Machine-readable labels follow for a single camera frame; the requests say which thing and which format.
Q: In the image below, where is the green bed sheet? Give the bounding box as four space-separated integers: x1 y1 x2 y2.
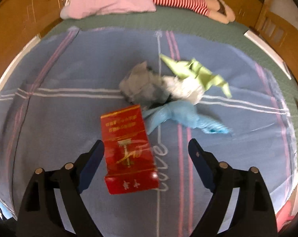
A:
43 7 298 164

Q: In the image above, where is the blue striped blanket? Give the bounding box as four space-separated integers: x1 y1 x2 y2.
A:
0 28 297 236

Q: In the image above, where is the white tissue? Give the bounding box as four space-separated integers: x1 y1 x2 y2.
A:
162 76 205 105

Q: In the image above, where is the red cigarette box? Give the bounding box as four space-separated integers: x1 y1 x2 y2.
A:
100 105 159 195

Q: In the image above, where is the red striped plush doll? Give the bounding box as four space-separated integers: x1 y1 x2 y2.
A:
153 0 236 24

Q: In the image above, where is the grey crumpled wrapper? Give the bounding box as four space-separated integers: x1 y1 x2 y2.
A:
119 62 171 109

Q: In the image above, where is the green paper scrap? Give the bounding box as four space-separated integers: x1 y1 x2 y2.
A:
159 54 232 99

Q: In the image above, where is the light blue cloth wipe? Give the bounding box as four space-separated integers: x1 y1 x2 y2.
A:
142 100 231 134

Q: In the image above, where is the wooden bed frame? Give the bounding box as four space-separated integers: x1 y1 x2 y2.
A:
0 0 298 84

